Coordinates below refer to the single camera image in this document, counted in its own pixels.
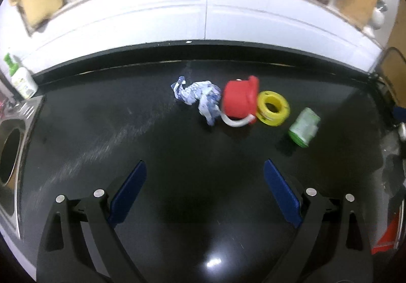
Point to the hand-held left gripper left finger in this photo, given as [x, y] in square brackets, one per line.
[127, 194]

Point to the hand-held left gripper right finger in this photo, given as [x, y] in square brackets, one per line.
[282, 194]

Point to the stainless steel sink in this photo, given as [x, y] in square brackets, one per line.
[19, 131]

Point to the small light green container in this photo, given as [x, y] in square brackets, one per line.
[304, 126]

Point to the yellow tape roll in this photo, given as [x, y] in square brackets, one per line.
[279, 111]

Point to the red toy bucket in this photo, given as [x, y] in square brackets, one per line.
[238, 100]

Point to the red plastic item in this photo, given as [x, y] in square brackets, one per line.
[387, 237]

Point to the crumpled blue white wrapper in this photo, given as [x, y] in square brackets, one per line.
[199, 96]

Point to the white soap bottle green pump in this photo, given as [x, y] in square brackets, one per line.
[22, 81]

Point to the wooden board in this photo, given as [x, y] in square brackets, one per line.
[398, 39]

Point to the white ceramic pot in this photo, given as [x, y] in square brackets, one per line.
[378, 16]

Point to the cardboard box with sticks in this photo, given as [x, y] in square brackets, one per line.
[358, 2]

